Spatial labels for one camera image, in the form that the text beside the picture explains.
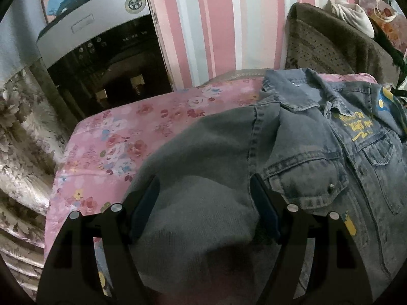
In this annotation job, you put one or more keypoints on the silver black water dispenser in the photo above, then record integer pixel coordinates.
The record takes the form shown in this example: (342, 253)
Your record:
(101, 54)

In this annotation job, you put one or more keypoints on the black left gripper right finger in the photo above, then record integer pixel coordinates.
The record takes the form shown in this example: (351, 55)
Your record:
(337, 275)

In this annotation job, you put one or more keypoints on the pink floral bed sheet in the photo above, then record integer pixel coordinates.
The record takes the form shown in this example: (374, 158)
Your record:
(106, 151)

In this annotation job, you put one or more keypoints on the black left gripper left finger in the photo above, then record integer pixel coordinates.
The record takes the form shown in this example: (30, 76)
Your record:
(70, 274)

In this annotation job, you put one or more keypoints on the pink floral gift bag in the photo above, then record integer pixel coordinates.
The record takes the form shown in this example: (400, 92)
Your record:
(389, 20)

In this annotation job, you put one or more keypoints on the brown blanket covered sofa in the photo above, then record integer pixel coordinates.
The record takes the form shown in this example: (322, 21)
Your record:
(328, 45)

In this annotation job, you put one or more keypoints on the black garment on sofa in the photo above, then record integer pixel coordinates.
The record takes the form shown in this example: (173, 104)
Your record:
(381, 38)

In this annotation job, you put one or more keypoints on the floral beige curtain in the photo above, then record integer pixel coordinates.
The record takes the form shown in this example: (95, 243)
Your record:
(35, 127)

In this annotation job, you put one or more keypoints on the grey denim printed jacket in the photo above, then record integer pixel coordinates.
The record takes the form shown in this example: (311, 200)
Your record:
(324, 146)

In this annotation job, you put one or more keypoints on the cream white bundled garment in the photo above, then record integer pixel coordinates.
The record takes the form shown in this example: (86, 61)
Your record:
(352, 14)

